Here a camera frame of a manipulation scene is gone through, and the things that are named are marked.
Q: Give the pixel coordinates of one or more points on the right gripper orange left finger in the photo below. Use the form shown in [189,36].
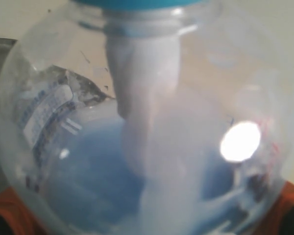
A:
[15,218]

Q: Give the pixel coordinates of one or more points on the blue soap pump bottle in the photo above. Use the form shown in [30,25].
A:
[147,117]

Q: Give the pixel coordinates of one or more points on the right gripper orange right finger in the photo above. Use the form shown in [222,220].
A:
[280,219]

